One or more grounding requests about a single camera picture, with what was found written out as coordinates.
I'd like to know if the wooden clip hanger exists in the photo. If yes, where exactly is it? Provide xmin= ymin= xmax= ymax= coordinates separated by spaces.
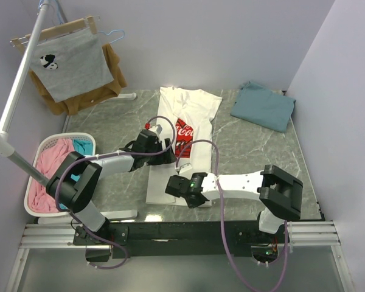
xmin=10 ymin=15 xmax=98 ymax=54

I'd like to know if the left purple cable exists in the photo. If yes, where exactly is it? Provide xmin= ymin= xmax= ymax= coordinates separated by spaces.
xmin=54 ymin=115 xmax=176 ymax=270

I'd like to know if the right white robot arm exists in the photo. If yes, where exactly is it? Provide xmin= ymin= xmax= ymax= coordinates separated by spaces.
xmin=165 ymin=165 xmax=303 ymax=243

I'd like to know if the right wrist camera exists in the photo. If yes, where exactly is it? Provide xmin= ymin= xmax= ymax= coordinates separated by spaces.
xmin=175 ymin=162 xmax=193 ymax=175

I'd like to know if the black base beam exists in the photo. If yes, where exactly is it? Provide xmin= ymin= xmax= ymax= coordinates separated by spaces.
xmin=107 ymin=221 xmax=285 ymax=257

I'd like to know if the white coca-cola t-shirt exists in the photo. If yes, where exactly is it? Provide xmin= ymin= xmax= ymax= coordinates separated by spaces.
xmin=146 ymin=87 xmax=222 ymax=206

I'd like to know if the aluminium rail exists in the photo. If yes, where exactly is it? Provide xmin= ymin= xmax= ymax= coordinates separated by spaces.
xmin=19 ymin=221 xmax=341 ymax=249

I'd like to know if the blue wire hanger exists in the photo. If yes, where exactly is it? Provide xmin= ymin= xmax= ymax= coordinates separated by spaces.
xmin=39 ymin=0 xmax=125 ymax=45

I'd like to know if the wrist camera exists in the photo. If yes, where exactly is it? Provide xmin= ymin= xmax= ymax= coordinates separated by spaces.
xmin=175 ymin=162 xmax=193 ymax=175
xmin=145 ymin=123 xmax=162 ymax=136

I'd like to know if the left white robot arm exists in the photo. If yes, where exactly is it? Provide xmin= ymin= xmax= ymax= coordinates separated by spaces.
xmin=46 ymin=130 xmax=176 ymax=245

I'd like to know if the teal garment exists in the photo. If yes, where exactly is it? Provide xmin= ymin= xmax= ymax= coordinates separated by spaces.
xmin=58 ymin=139 xmax=95 ymax=213

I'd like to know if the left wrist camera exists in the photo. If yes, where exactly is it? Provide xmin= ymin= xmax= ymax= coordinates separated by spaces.
xmin=145 ymin=123 xmax=162 ymax=136

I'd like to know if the pink garment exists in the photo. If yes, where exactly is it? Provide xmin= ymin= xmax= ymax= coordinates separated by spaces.
xmin=26 ymin=137 xmax=65 ymax=214

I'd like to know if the white clothes rack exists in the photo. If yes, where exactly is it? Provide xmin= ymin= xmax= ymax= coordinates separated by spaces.
xmin=0 ymin=0 xmax=139 ymax=220

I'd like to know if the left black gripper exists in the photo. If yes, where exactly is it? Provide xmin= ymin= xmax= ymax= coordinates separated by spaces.
xmin=144 ymin=138 xmax=177 ymax=165

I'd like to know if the brown garment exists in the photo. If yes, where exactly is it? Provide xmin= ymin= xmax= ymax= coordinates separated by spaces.
xmin=29 ymin=44 xmax=127 ymax=116

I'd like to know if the folded blue t-shirt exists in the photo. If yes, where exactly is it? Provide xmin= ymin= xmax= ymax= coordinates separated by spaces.
xmin=231 ymin=82 xmax=296 ymax=133

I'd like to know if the white laundry basket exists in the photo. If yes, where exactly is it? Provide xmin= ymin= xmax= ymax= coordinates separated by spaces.
xmin=24 ymin=133 xmax=96 ymax=217

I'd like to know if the grey panda t-shirt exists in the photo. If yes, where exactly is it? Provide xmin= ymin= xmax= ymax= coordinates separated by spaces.
xmin=30 ymin=28 xmax=113 ymax=102

